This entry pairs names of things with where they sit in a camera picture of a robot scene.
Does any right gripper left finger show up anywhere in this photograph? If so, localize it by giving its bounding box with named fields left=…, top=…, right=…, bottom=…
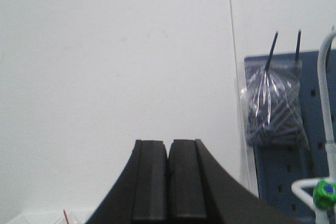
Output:
left=87, top=140, right=167, bottom=223

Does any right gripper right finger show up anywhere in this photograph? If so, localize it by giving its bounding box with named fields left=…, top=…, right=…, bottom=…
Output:
left=168, top=140, right=297, bottom=223

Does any red stirring rod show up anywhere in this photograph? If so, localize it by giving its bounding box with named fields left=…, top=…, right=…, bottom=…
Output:
left=63, top=209, right=70, bottom=224

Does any blue pegboard drying rack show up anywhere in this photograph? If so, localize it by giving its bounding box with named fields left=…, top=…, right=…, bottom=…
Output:
left=254, top=51, right=329, bottom=217

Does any white lab faucet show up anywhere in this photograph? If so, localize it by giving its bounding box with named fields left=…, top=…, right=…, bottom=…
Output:
left=291, top=28, right=335, bottom=223

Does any plastic bag of pegs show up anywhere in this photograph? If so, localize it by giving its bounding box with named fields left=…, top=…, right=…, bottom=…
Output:
left=240, top=29, right=310, bottom=147

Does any middle white storage bin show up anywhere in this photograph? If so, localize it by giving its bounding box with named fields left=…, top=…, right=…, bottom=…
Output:
left=7, top=212, right=88, bottom=224

